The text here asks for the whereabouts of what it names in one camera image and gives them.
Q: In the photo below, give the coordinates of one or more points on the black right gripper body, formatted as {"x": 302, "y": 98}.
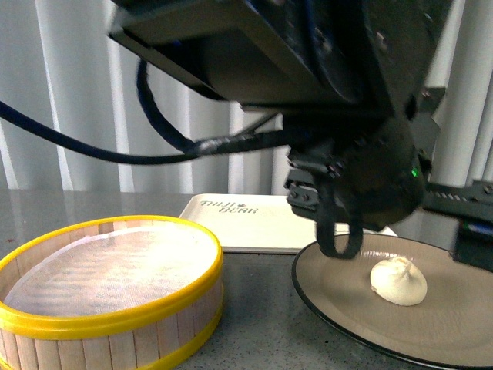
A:
{"x": 349, "y": 179}

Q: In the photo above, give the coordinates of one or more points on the white steamed bun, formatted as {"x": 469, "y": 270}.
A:
{"x": 398, "y": 281}

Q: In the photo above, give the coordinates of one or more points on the tan plate with black rim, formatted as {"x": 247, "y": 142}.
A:
{"x": 450, "y": 328}

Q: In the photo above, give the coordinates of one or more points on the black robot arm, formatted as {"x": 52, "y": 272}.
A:
{"x": 348, "y": 79}

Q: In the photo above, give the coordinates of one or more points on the cream rectangular serving tray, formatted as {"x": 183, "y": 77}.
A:
{"x": 260, "y": 224}

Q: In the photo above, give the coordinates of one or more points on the white steamer liner cloth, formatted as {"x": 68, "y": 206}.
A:
{"x": 115, "y": 271}

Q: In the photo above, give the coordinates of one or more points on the bamboo steamer with yellow rims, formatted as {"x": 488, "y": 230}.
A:
{"x": 157, "y": 335}

